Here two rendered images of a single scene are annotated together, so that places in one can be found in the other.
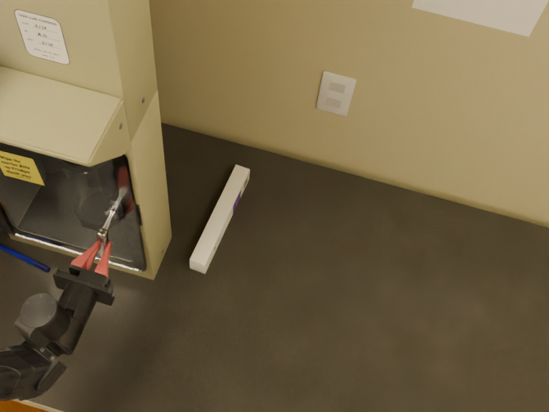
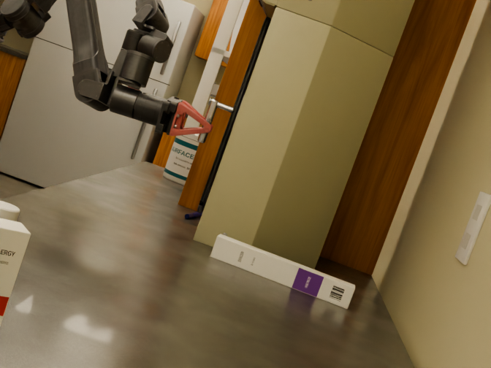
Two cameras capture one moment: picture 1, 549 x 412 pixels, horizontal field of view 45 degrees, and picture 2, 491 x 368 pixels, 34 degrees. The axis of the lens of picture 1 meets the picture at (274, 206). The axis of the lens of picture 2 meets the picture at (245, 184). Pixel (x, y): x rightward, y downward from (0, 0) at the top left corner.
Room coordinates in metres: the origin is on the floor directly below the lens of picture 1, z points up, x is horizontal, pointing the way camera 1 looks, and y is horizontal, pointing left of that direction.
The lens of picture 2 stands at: (0.48, -1.32, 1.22)
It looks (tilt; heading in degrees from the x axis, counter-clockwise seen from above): 5 degrees down; 84
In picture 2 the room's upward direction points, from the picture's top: 20 degrees clockwise
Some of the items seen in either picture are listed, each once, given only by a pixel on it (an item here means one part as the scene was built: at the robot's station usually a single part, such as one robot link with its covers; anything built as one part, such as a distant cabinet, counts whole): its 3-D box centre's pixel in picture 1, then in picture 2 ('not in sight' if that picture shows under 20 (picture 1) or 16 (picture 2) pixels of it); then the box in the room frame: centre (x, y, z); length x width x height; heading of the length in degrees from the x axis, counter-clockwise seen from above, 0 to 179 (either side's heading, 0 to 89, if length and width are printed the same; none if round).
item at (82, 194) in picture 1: (56, 198); (238, 116); (0.58, 0.38, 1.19); 0.30 x 0.01 x 0.40; 82
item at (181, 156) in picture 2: not in sight; (191, 158); (0.54, 1.05, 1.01); 0.13 x 0.13 x 0.15
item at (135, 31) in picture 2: not in sight; (136, 43); (0.31, 0.72, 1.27); 0.07 x 0.06 x 0.07; 138
